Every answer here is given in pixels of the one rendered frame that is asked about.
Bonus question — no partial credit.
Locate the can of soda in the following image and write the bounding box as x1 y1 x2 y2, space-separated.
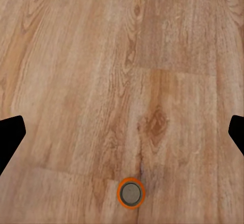
117 177 145 209

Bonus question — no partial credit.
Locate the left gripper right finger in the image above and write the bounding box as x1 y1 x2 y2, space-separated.
228 115 244 155

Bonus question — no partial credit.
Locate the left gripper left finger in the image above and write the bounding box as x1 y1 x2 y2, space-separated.
0 115 26 175

